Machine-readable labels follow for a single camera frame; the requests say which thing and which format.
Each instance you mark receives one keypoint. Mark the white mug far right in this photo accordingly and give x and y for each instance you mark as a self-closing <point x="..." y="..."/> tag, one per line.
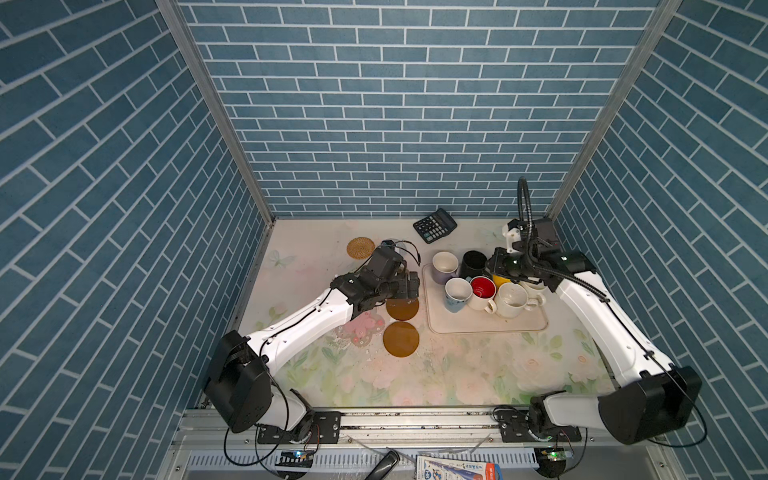
<point x="535" y="293"/>

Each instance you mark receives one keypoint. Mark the amber glossy round coaster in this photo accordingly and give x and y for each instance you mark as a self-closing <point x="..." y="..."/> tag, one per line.
<point x="402" y="309"/>

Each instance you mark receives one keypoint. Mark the white mug front right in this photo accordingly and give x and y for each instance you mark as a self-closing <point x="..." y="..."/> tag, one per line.
<point x="512" y="300"/>

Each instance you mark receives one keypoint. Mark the black handheld device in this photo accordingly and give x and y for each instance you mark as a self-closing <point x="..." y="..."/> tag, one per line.
<point x="384" y="466"/>

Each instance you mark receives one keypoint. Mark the printed paper box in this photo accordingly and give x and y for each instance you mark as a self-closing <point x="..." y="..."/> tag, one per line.
<point x="430" y="468"/>

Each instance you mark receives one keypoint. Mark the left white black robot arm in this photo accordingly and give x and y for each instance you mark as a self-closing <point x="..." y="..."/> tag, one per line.
<point x="241" y="376"/>

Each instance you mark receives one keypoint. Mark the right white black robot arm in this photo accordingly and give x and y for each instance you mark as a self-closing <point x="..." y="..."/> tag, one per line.
<point x="652" y="397"/>

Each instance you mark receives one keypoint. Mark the yellow mug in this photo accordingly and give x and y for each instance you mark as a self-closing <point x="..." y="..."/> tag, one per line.
<point x="499" y="281"/>

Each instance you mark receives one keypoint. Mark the light blue floral mug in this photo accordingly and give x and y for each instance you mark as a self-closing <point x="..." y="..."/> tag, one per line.
<point x="457" y="292"/>

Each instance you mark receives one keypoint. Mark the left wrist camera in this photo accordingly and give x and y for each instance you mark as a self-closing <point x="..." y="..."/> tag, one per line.
<point x="385" y="262"/>

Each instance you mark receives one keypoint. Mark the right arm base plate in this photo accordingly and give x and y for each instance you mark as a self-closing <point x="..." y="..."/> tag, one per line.
<point x="515" y="426"/>

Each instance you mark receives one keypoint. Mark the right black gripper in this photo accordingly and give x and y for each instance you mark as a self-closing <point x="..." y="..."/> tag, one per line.
<point x="494" y="263"/>

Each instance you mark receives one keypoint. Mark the black desk calculator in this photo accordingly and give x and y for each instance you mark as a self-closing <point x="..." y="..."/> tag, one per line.
<point x="435" y="226"/>

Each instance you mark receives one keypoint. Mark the tan rattan round coaster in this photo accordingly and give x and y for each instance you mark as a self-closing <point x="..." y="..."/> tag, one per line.
<point x="360" y="248"/>

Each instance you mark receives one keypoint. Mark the lilac mug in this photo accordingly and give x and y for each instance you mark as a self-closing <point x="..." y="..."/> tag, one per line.
<point x="445" y="266"/>

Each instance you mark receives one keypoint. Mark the white mug red inside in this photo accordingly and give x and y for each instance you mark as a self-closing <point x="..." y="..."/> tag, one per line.
<point x="483" y="294"/>

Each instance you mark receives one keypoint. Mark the pink flower coaster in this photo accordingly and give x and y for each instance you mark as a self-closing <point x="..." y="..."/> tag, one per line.
<point x="359" y="332"/>

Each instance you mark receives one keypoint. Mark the beige rectangular tray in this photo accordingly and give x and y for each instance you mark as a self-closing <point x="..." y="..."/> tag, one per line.
<point x="467" y="320"/>

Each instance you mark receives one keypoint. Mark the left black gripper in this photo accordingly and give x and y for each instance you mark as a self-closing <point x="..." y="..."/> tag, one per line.
<point x="403" y="291"/>

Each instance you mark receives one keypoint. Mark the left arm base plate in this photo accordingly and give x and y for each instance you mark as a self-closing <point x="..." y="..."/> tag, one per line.
<point x="317" y="427"/>

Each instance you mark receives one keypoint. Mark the black mug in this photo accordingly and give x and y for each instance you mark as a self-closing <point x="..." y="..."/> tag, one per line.
<point x="473" y="264"/>

